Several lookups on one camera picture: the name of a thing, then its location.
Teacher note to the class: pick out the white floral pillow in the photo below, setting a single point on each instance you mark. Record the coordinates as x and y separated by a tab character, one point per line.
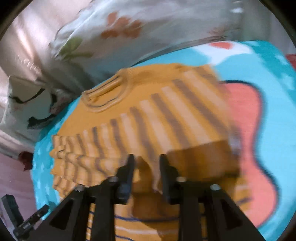
110	35

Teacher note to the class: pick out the black and white plush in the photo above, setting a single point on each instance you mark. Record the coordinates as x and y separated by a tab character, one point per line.
31	106

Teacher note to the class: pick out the yellow striped small sweater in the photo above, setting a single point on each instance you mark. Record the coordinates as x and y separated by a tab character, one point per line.
172	109

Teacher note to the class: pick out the pink satin bedding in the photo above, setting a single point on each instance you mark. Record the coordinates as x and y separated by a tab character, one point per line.
27	30

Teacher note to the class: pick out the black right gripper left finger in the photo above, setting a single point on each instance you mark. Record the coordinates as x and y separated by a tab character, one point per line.
89	208

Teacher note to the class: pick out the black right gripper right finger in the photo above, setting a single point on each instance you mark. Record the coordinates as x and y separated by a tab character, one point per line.
207	212

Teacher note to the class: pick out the blue star cartoon blanket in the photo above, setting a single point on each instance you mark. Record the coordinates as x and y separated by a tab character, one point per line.
262	84

